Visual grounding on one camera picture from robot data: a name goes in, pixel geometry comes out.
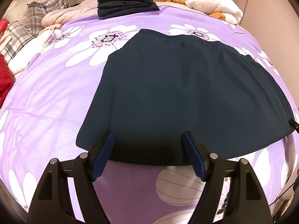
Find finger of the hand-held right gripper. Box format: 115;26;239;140
289;119;299;135

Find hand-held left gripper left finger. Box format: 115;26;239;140
27;130;116;224

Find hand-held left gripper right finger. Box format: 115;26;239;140
183;130;274;224

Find dark teal garment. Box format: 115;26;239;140
76;29;296;167

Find purple floral bed sheet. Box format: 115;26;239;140
0;1;299;224

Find pink curtain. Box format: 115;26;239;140
184;0;299;112

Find white blanket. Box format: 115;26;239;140
8;24;62;75

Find red puffer jacket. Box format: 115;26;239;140
0;19;15;103

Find grey plaid pillow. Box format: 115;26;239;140
25;0;71;31
0;21;36;64

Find pink quilt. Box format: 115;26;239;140
41;0;101;28

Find white and orange plush toy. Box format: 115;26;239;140
153;0;244;25

